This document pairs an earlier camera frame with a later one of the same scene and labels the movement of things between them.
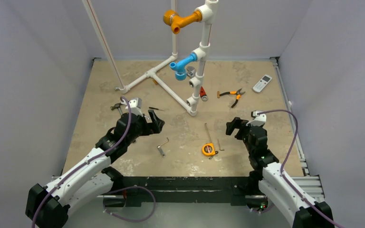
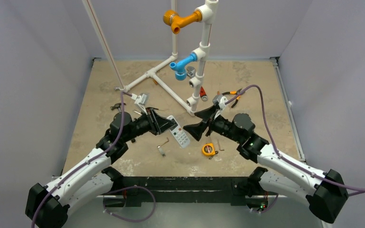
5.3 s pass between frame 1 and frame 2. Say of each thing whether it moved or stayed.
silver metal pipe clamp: stayed
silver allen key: stayed
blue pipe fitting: stayed
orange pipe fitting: stayed
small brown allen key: stayed
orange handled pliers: stayed
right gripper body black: moved
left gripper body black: stayed
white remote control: moved
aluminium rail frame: stayed
